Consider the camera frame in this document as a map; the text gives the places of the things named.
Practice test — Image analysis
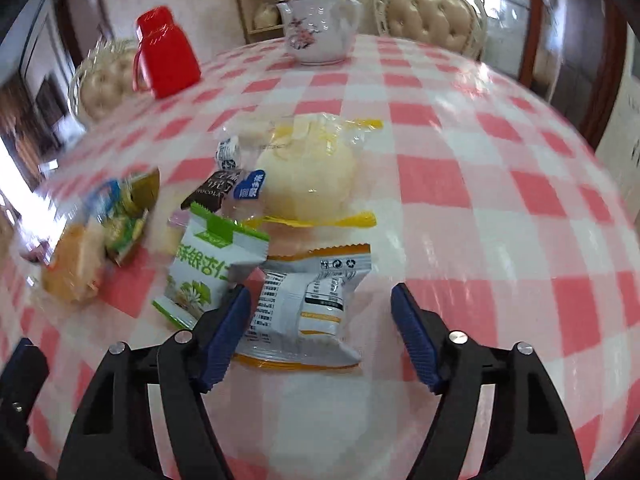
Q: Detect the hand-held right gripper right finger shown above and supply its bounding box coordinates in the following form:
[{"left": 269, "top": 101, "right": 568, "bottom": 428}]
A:
[{"left": 391, "top": 284, "right": 585, "bottom": 480}]

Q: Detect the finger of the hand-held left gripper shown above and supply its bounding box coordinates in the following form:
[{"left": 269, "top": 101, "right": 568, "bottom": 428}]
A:
[{"left": 0, "top": 337, "right": 50, "bottom": 461}]

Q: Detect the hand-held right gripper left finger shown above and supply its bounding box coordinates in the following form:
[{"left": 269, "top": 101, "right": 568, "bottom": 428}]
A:
[{"left": 57, "top": 284, "right": 252, "bottom": 480}]

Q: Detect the white orange snack packet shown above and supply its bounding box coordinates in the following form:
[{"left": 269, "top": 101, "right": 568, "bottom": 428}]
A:
[{"left": 232, "top": 244, "right": 373, "bottom": 373}]

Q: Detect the clear yellow-edged bread packet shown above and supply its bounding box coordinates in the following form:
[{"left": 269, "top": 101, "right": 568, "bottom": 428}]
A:
[{"left": 235, "top": 112, "right": 385, "bottom": 231}]

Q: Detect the clear white snack packet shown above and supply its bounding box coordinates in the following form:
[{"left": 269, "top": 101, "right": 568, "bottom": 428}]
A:
[{"left": 220, "top": 115, "right": 281, "bottom": 151}]

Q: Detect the green white snack packet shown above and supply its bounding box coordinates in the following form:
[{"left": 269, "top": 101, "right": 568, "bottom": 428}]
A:
[{"left": 151, "top": 202, "right": 271, "bottom": 331}]

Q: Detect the orange cake packet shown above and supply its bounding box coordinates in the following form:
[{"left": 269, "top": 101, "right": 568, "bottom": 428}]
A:
[{"left": 41, "top": 222, "right": 108, "bottom": 303}]

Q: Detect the pink snack packet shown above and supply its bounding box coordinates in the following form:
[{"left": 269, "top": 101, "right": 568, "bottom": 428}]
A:
[{"left": 167, "top": 210, "right": 193, "bottom": 246}]

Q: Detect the red white checkered tablecloth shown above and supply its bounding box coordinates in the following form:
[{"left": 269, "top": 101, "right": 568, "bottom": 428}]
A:
[{"left": 0, "top": 35, "right": 640, "bottom": 480}]

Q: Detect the brown chocolate packet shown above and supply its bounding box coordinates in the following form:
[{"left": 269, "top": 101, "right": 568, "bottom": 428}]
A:
[{"left": 180, "top": 170, "right": 241, "bottom": 211}]

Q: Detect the green yellow snack packet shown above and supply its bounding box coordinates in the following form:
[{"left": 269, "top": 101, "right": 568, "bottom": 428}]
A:
[{"left": 102, "top": 170, "right": 161, "bottom": 267}]

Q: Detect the clear blue label packet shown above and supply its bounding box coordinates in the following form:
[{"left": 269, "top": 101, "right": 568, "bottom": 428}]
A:
[{"left": 222, "top": 170, "right": 266, "bottom": 221}]

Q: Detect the small blue white candy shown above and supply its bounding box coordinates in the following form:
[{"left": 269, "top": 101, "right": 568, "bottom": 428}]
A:
[{"left": 216, "top": 136, "right": 243, "bottom": 171}]

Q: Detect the beige tufted chair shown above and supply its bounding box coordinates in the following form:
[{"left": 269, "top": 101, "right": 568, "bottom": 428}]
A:
[
  {"left": 374, "top": 0, "right": 488, "bottom": 61},
  {"left": 67, "top": 37, "right": 146, "bottom": 123}
]

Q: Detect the red plastic cup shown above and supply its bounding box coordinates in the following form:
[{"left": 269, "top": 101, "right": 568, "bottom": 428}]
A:
[{"left": 132, "top": 6, "right": 202, "bottom": 100}]

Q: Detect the beige ceramic jar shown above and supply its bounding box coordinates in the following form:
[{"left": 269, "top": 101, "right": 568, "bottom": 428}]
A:
[{"left": 254, "top": 2, "right": 281, "bottom": 31}]

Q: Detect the white floral teapot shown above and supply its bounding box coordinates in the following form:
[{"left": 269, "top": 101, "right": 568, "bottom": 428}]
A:
[{"left": 276, "top": 0, "right": 363, "bottom": 67}]

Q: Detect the wooden door frame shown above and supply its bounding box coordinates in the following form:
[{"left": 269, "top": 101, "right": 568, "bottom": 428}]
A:
[{"left": 520, "top": 0, "right": 628, "bottom": 151}]

